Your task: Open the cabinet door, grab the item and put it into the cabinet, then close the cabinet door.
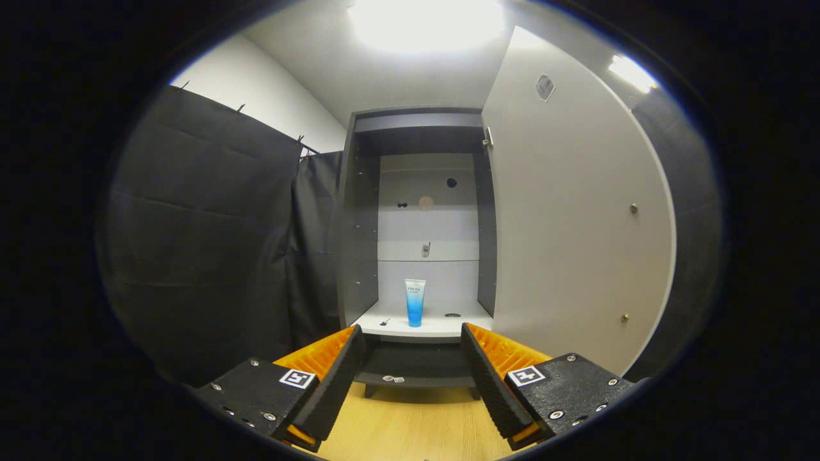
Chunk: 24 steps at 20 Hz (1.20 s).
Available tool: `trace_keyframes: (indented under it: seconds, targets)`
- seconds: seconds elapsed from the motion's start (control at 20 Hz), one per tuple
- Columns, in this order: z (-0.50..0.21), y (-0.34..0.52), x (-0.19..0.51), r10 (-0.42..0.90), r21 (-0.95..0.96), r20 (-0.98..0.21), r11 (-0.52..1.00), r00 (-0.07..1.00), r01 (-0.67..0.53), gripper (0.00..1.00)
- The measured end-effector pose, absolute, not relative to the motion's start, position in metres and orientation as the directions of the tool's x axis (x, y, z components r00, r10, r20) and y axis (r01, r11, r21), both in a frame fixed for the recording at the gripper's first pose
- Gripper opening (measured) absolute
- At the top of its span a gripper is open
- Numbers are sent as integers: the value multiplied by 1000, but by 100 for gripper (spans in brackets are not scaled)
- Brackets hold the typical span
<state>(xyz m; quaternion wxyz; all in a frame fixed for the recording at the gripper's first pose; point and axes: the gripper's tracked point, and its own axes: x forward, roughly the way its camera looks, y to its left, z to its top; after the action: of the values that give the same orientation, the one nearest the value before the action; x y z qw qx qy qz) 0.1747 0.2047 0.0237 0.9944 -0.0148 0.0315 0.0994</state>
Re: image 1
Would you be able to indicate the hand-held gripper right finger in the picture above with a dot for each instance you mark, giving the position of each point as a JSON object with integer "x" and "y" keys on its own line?
{"x": 493, "y": 384}

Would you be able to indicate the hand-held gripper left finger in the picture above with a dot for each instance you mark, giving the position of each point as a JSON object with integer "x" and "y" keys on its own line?
{"x": 333, "y": 384}

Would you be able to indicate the white and blue tube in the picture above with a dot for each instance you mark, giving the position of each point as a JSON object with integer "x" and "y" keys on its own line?
{"x": 415, "y": 304}

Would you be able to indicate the light grey cabinet door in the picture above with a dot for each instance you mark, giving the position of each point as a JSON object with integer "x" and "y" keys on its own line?
{"x": 576, "y": 224}

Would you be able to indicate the white cabinet shelf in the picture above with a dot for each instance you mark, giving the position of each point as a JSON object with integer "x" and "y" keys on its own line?
{"x": 442, "y": 326}

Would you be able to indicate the dark grey cabinet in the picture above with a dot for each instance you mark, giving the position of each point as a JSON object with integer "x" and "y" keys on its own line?
{"x": 359, "y": 224}

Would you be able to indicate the black backdrop cloth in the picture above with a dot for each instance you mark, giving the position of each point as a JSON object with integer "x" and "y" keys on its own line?
{"x": 205, "y": 243}

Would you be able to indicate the metal door hinge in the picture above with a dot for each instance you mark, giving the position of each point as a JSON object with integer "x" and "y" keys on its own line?
{"x": 488, "y": 138}

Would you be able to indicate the rectangular ceiling light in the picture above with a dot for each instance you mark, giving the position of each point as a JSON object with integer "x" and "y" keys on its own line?
{"x": 632, "y": 73}

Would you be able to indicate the large ceiling light panel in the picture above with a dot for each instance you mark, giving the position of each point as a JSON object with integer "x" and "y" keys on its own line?
{"x": 426, "y": 22}

